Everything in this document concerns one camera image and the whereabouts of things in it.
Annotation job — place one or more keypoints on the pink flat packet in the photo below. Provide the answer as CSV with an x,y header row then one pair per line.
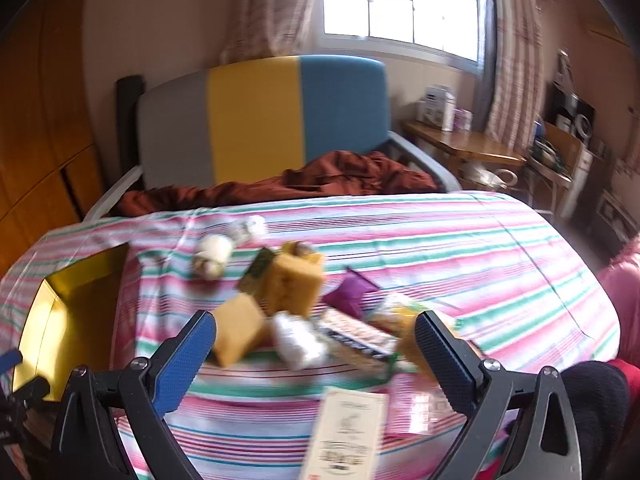
x,y
415,405

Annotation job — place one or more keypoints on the black upright object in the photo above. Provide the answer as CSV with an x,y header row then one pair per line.
x,y
129,120

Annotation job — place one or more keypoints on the yellow sponge block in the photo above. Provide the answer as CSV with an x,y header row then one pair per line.
x,y
237,330
412,349
292,285

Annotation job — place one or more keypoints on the white plastic bag ball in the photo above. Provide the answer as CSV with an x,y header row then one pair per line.
x,y
250,227

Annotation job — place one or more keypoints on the white carton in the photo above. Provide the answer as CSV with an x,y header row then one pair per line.
x,y
437,105

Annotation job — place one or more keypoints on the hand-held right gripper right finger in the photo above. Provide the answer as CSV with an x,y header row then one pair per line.
x,y
445,360

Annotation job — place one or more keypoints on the cream sock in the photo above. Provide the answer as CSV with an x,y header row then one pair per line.
x,y
212,255

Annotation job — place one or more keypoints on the brown biscuit packet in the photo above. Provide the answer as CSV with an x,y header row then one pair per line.
x,y
355,335

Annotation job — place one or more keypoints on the cream printed paper box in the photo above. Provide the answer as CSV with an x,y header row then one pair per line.
x,y
345,435

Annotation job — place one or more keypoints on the cardboard box with clutter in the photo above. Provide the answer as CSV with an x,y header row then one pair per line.
x,y
560,145

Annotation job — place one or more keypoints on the pink quilted cloth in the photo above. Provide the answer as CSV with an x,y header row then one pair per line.
x,y
622,285

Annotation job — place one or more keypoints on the wooden desk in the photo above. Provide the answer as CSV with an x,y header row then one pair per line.
x,y
470,142

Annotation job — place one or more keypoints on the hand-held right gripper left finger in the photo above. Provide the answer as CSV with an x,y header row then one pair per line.
x,y
185,360

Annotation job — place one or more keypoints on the striped bed sheet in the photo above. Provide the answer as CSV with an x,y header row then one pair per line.
x,y
450,260

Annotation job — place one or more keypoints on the framed picture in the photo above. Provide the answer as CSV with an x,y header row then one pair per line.
x,y
615,212

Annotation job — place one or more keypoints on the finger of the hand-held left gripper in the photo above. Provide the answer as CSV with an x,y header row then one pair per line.
x,y
10,361
30,391

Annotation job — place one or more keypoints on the clear white noodle packet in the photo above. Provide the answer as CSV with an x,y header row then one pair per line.
x,y
300,342

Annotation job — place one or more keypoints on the large barred window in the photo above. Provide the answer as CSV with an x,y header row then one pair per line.
x,y
400,0

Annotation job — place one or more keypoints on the red-brown blanket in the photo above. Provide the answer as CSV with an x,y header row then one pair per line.
x,y
350,175

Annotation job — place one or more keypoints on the green printed box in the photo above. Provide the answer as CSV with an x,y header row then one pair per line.
x,y
255,270

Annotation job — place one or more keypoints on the clear cracker packet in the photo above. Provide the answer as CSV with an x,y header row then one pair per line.
x,y
395,310

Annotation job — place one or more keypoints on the wooden wardrobe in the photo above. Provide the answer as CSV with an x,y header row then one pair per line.
x,y
40,135

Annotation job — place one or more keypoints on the purple snack packet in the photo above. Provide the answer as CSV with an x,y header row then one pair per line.
x,y
350,292

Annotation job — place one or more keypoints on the gold metal tin box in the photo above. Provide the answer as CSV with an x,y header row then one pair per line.
x,y
75,310

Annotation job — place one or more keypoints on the purple jar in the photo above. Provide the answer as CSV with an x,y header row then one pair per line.
x,y
462,120

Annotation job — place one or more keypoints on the grey yellow blue armchair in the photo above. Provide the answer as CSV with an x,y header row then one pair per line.
x,y
250,120

